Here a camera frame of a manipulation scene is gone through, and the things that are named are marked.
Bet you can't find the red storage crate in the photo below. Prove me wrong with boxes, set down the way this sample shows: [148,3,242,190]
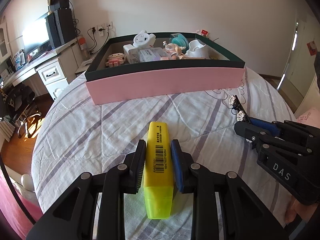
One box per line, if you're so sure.
[196,29,208,37]

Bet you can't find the black office chair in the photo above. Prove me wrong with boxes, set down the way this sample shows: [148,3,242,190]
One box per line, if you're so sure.
[1,83,42,138]

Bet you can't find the white desk with drawers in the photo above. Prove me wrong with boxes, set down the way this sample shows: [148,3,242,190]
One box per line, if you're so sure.
[1,38,88,100]

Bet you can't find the teal tape dispenser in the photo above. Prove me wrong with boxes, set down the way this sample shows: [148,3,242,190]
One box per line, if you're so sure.
[169,33,189,53]

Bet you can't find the wall power outlets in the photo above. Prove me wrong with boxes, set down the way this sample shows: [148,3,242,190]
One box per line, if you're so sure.
[93,21,113,37]

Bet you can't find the black speaker box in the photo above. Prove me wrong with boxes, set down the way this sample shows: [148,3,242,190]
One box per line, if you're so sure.
[47,0,69,11]

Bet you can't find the pink bedding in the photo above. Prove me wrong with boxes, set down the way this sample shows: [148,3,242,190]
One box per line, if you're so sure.
[1,171,43,239]

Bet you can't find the white cloud figurine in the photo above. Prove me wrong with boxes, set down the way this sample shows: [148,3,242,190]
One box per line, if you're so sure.
[133,30,156,50]

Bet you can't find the black computer tower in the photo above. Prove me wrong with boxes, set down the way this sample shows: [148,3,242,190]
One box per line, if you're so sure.
[45,9,76,49]

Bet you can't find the striped white table cloth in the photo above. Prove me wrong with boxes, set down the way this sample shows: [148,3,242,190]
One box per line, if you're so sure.
[31,65,297,240]

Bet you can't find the clear plastic storage case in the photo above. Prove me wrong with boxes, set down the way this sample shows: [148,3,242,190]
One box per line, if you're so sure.
[138,47,171,62]

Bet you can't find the white glass door cabinet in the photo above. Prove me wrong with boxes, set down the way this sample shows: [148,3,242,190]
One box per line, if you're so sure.
[0,22,11,63]

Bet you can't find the orange cap bottle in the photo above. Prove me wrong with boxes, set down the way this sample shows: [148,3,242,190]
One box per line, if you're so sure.
[77,36,90,60]

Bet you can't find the person's right hand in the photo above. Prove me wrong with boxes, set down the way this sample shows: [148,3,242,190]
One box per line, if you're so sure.
[285,196,317,224]

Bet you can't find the computer monitor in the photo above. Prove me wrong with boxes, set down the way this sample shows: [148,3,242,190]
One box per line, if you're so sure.
[22,13,52,62]

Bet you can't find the pink box with green rim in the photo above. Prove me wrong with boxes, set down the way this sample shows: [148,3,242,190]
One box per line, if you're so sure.
[85,33,245,105]

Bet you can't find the black flower hair clip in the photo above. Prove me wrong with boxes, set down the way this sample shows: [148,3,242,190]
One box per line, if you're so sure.
[229,95,251,124]

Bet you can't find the yellow highlighter pen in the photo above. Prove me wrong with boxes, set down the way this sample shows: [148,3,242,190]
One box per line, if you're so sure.
[144,121,174,220]

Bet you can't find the pink block toy house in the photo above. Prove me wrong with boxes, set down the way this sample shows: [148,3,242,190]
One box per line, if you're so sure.
[105,53,126,68]

